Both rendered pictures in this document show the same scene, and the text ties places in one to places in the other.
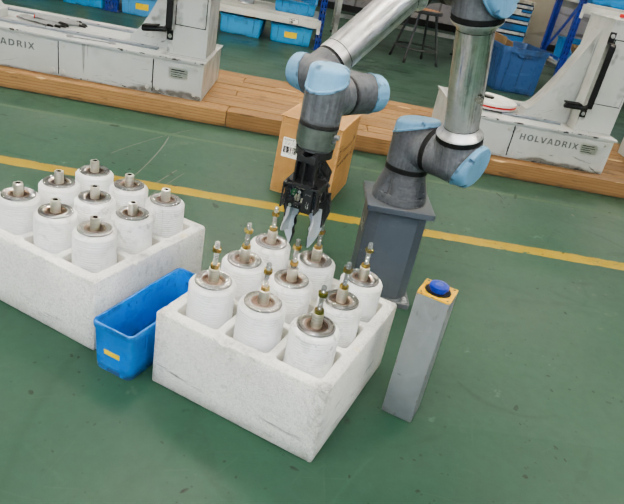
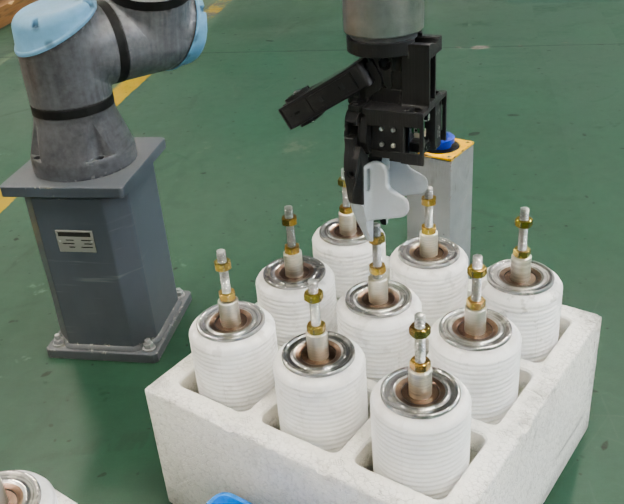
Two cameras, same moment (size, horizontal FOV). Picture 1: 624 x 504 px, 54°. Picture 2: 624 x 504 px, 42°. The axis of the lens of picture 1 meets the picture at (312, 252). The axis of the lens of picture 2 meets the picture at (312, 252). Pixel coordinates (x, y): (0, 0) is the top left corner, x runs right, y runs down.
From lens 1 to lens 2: 126 cm
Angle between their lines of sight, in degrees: 64
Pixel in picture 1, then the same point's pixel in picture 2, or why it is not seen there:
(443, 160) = (170, 34)
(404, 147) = (89, 60)
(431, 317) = (465, 177)
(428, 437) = not seen: hidden behind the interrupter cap
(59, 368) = not seen: outside the picture
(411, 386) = not seen: hidden behind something
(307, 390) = (590, 341)
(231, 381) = (535, 464)
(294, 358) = (552, 334)
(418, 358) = (463, 241)
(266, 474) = not seen: outside the picture
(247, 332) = (515, 378)
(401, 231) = (149, 195)
